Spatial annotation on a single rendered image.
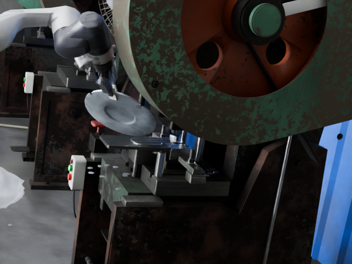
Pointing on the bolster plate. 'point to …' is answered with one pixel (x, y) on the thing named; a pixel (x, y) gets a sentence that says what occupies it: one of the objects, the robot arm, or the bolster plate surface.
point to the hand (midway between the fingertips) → (112, 91)
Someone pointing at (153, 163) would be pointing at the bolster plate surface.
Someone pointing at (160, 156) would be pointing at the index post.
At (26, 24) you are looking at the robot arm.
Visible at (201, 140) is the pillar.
